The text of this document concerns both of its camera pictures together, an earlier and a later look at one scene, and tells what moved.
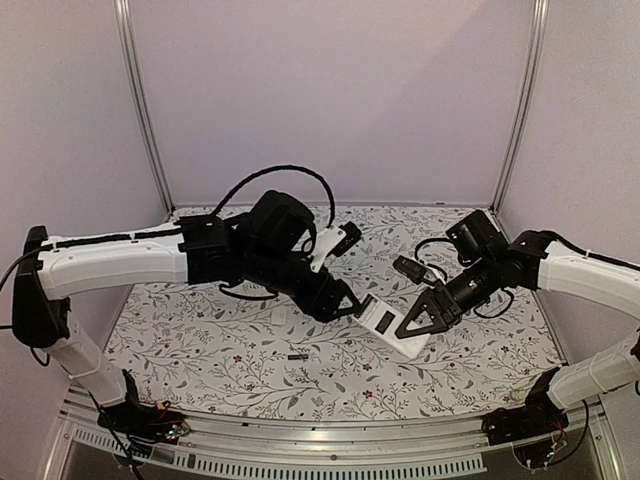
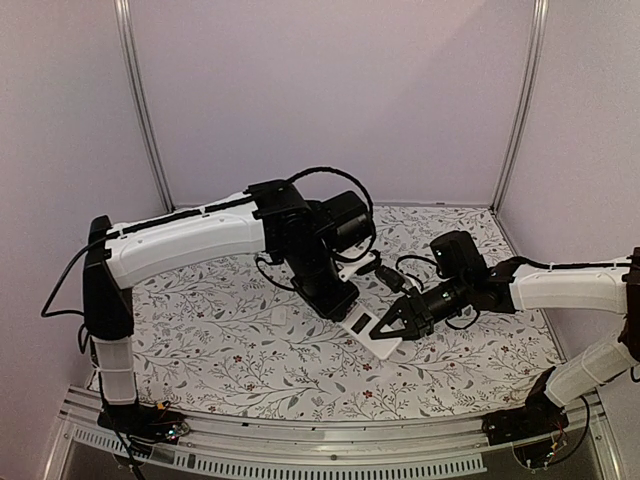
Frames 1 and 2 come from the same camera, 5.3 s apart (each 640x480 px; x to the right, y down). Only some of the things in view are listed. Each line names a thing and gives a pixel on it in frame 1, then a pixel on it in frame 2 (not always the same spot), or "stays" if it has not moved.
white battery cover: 278,315 stays
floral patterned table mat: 202,349 stays
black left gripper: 334,290 stays
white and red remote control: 381,320 -> 361,322
